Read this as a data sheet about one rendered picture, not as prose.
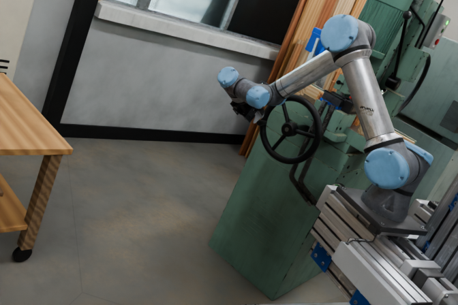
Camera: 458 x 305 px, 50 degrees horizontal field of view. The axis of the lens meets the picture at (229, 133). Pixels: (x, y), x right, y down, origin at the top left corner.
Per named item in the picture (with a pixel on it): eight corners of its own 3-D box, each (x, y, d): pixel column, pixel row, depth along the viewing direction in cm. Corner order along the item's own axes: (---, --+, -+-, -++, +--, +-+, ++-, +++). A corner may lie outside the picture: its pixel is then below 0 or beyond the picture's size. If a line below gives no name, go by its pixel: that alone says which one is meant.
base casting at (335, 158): (262, 124, 232) (270, 106, 229) (316, 122, 279) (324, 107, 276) (341, 174, 210) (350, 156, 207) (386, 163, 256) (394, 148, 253)
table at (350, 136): (262, 99, 220) (268, 86, 219) (295, 100, 245) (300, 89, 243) (380, 170, 190) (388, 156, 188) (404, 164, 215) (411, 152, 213)
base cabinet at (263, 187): (206, 244, 254) (261, 123, 232) (265, 224, 301) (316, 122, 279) (272, 301, 231) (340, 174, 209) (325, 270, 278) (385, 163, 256)
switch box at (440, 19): (416, 43, 232) (434, 10, 227) (422, 45, 240) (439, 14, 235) (429, 47, 229) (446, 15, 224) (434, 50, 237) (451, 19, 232)
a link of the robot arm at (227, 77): (227, 88, 172) (211, 78, 176) (239, 103, 181) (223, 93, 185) (241, 70, 173) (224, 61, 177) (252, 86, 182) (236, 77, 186)
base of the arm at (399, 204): (414, 223, 157) (429, 197, 154) (382, 220, 149) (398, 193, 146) (382, 197, 169) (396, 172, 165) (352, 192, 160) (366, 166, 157)
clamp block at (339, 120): (306, 117, 208) (315, 98, 205) (320, 117, 219) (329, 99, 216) (334, 134, 201) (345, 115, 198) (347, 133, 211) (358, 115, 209)
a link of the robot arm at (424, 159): (420, 190, 157) (441, 154, 153) (405, 195, 146) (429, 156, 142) (388, 170, 163) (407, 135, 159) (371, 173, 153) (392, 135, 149)
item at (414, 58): (392, 74, 229) (408, 44, 224) (398, 75, 236) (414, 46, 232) (408, 82, 225) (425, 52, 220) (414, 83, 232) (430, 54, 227)
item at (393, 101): (371, 110, 233) (384, 87, 229) (377, 110, 239) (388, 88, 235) (389, 120, 228) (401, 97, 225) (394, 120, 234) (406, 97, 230)
